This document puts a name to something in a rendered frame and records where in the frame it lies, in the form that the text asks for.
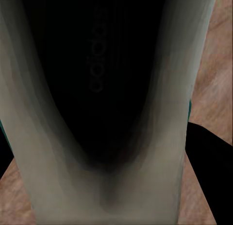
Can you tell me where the gym shoe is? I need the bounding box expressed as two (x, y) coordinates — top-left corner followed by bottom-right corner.
(0, 0), (216, 225)

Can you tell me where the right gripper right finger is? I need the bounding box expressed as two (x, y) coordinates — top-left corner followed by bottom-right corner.
(185, 122), (233, 225)

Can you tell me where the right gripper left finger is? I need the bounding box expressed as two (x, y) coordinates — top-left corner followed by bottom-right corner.
(0, 127), (14, 179)

